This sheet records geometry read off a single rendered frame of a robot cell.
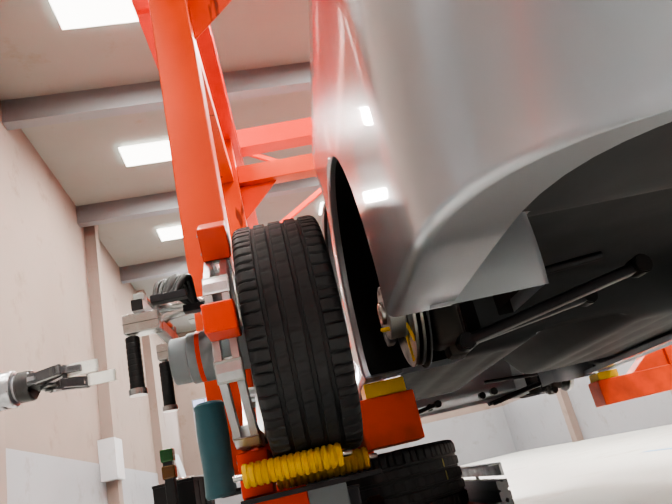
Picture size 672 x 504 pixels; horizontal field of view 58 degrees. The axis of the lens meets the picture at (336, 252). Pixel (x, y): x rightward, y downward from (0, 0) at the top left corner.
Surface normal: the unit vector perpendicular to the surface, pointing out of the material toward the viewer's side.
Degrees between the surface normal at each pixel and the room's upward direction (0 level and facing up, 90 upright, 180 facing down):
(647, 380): 90
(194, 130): 90
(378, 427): 90
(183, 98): 90
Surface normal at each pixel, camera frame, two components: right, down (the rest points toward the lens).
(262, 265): -0.06, -0.65
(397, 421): 0.02, -0.36
